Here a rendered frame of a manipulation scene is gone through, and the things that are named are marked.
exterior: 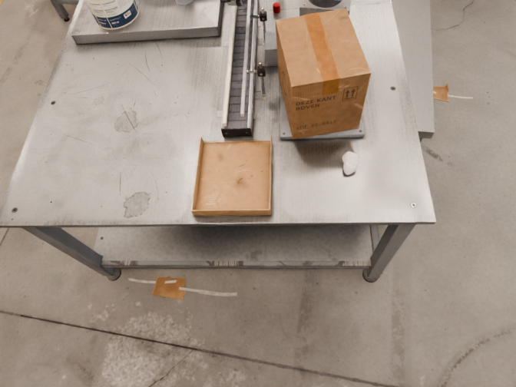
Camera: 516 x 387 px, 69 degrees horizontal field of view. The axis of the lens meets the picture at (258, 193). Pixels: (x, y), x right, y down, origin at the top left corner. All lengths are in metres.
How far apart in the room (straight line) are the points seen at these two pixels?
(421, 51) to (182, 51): 1.00
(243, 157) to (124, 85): 0.64
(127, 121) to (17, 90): 1.91
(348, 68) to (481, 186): 1.43
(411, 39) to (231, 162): 0.92
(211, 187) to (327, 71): 0.54
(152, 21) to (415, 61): 1.14
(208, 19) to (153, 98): 0.45
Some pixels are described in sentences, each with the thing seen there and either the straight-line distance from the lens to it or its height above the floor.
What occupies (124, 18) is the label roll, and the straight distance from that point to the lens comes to 1.92.
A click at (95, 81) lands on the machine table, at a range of 1.83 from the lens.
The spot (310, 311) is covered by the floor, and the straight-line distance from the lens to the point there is 2.00.
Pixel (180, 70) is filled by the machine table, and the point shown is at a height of 0.83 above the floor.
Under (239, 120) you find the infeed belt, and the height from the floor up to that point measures 0.88.
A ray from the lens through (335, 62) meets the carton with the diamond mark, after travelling 1.24.
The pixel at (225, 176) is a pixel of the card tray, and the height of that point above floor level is 0.83.
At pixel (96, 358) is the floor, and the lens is 2.21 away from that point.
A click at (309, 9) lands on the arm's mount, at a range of 1.80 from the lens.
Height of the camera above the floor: 1.97
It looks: 62 degrees down
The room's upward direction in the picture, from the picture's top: 12 degrees counter-clockwise
